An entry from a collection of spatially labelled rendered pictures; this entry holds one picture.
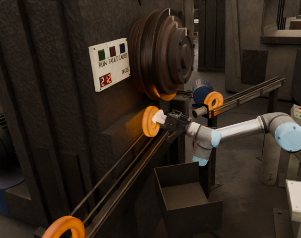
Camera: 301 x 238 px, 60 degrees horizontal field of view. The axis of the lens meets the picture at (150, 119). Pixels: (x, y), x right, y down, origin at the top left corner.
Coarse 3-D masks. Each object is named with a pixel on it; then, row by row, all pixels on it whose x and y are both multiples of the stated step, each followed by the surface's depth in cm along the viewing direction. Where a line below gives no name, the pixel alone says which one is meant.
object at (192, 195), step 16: (160, 176) 115; (176, 176) 117; (192, 176) 118; (160, 192) 100; (176, 192) 115; (192, 192) 114; (160, 208) 107; (176, 208) 90; (192, 208) 91; (208, 208) 92; (176, 224) 93; (192, 224) 94; (208, 224) 95
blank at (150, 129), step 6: (150, 108) 129; (156, 108) 134; (144, 114) 127; (150, 114) 128; (144, 120) 127; (150, 120) 129; (144, 126) 127; (150, 126) 129; (156, 126) 135; (144, 132) 129; (150, 132) 130; (156, 132) 136
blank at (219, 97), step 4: (212, 92) 181; (216, 92) 180; (208, 96) 179; (212, 96) 179; (216, 96) 181; (220, 96) 183; (208, 100) 178; (212, 100) 180; (216, 100) 185; (220, 100) 184; (208, 104) 179; (216, 104) 186; (220, 104) 186; (212, 108) 183; (216, 112) 186
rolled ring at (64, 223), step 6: (66, 216) 84; (54, 222) 80; (60, 222) 80; (66, 222) 80; (72, 222) 83; (78, 222) 86; (48, 228) 78; (54, 228) 78; (60, 228) 78; (66, 228) 81; (72, 228) 84; (78, 228) 86; (48, 234) 76; (54, 234) 76; (60, 234) 79; (72, 234) 88; (78, 234) 87; (84, 234) 90
